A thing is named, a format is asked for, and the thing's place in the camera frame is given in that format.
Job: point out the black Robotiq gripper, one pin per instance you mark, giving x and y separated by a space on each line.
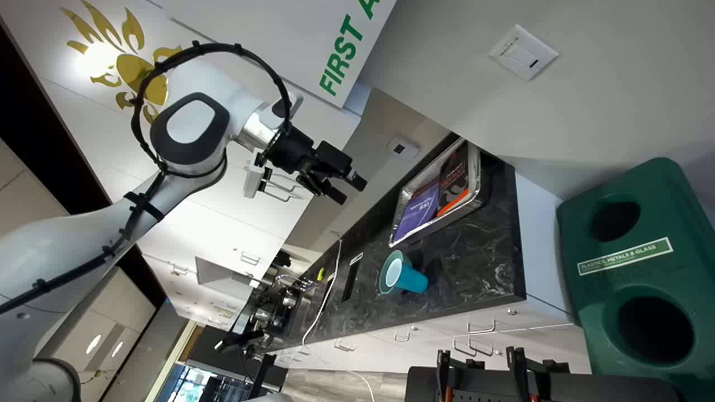
292 152

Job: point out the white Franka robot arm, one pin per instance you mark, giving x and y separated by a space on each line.
89 230

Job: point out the purple booklet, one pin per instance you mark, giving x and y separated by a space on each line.
416 212

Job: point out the small black flat device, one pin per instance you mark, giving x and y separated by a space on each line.
348 273

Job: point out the aluminium foil tray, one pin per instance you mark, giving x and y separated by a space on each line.
439 195

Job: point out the teal plastic cup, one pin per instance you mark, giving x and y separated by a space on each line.
403 273

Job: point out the white first aid sign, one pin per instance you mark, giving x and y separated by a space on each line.
348 51

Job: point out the dark marble counter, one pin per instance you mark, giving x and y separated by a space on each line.
439 298

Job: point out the black flat bar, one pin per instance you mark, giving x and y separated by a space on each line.
542 389

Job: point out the green recycling bin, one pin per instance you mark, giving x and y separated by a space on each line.
643 276

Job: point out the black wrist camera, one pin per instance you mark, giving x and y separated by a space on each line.
334 156

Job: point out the small white wall thermostat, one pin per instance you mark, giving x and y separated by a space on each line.
403 145

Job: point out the white wall switch plate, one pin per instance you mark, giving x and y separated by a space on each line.
523 51

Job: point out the gold fleur-de-lis wall decal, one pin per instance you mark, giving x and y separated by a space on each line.
124 56

